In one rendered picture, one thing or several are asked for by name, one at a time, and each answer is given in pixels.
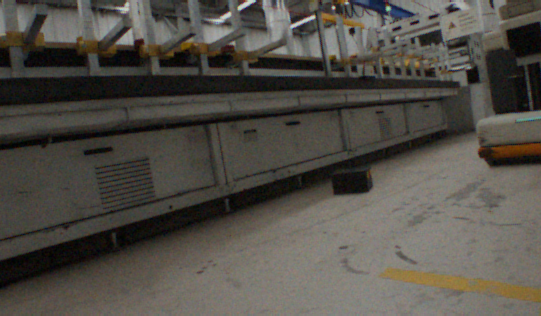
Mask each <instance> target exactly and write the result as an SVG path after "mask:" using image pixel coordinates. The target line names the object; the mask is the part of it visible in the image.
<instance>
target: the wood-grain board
mask: <svg viewBox="0 0 541 316"><path fill-rule="evenodd" d="M76 44H77V43H75V42H55V41H50V42H45V48H44V49H55V50H62V49H67V50H76ZM115 46H116V51H131V52H139V51H138V50H135V49H134V46H133V45H127V44H115ZM44 49H43V50H44ZM173 53H184V54H188V52H182V51H181V47H176V48H175V49H173ZM258 58H282V59H297V60H311V61H320V62H323V60H322V58H320V57H308V56H296V55H285V54H273V53H266V54H264V55H262V56H260V57H258Z"/></svg>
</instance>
